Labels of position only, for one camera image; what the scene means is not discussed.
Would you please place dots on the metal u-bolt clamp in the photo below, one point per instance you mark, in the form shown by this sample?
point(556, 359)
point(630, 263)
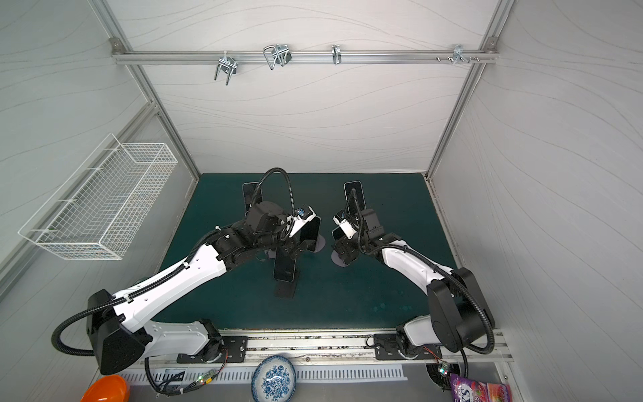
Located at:
point(226, 66)
point(277, 55)

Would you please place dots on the metal u-bolt clamp centre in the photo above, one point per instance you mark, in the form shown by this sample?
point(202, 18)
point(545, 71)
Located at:
point(277, 55)

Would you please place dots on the blue white ceramic bowl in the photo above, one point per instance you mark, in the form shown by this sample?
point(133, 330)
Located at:
point(274, 380)

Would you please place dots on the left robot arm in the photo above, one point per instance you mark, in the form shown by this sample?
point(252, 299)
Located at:
point(119, 329)

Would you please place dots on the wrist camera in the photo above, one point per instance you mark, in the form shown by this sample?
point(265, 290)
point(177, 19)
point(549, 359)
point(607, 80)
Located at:
point(347, 226)
point(299, 219)

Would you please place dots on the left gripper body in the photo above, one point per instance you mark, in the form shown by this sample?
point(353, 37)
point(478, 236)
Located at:
point(288, 246)

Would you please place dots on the metal clamp right of centre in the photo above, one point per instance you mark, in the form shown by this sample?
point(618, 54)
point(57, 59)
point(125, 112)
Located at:
point(336, 54)

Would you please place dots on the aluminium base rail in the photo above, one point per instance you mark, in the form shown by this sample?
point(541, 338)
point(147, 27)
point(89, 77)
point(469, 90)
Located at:
point(319, 347)

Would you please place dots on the metal bracket far right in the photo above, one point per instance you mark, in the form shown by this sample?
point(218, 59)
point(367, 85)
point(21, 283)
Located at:
point(459, 56)

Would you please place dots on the white wire basket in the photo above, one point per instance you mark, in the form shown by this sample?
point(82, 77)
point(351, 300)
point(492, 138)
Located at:
point(96, 213)

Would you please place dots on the purple round stand centre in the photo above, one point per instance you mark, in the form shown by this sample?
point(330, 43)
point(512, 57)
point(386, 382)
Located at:
point(317, 244)

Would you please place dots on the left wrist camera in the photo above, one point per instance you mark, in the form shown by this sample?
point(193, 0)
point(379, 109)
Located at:
point(299, 219)

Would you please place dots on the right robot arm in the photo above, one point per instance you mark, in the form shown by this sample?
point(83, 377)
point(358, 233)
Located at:
point(459, 315)

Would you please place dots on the purple snack bag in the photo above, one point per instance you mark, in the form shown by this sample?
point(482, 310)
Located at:
point(465, 390)

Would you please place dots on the metal u-bolt clamp left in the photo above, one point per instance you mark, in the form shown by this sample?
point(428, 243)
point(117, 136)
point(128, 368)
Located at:
point(226, 66)

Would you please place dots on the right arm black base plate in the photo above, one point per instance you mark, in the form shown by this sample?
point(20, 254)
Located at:
point(396, 346)

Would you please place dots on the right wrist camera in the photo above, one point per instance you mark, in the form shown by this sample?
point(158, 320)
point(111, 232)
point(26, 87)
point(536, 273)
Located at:
point(347, 226)

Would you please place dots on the white phone back right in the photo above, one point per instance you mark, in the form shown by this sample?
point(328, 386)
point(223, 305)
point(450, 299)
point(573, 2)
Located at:
point(355, 197)

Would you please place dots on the green table mat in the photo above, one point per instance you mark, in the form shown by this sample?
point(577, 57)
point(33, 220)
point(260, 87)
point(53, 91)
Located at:
point(365, 294)

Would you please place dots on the aluminium cross bar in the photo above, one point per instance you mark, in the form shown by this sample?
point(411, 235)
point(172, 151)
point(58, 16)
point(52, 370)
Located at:
point(299, 57)

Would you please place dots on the purple round stand front right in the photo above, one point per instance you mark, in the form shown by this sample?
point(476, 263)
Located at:
point(344, 258)

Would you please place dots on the purple phone back left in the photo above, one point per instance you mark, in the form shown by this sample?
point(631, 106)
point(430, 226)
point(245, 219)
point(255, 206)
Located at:
point(249, 195)

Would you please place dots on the white slotted cable duct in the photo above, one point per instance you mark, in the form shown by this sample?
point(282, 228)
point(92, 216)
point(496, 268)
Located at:
point(329, 374)

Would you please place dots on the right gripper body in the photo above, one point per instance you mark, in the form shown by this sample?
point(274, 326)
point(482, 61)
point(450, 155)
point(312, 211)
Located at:
point(349, 246)

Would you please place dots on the orange plastic bowl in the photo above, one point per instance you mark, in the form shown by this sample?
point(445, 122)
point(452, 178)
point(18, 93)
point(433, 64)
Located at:
point(112, 388)

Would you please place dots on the teal phone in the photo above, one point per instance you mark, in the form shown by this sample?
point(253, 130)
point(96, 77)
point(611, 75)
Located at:
point(338, 233)
point(284, 268)
point(310, 230)

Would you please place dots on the purple round stand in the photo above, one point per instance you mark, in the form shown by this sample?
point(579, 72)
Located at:
point(317, 244)
point(344, 258)

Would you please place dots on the black stand front centre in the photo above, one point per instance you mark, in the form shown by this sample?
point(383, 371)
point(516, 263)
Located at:
point(285, 289)

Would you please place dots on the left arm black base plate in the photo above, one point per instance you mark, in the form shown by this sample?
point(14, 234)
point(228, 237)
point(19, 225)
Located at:
point(231, 349)

